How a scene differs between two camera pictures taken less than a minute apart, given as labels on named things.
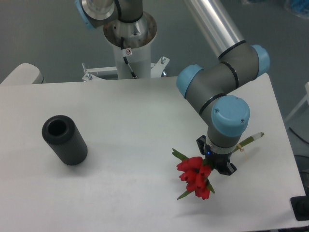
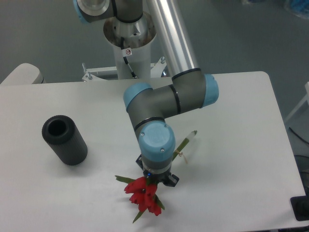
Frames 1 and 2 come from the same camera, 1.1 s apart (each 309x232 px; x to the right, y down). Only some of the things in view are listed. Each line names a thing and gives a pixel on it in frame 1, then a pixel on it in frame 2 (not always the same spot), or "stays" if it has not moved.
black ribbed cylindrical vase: [61, 134] stays
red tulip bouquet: [195, 172] -> [143, 191]
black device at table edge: [300, 205] stays
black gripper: [218, 161] -> [151, 178]
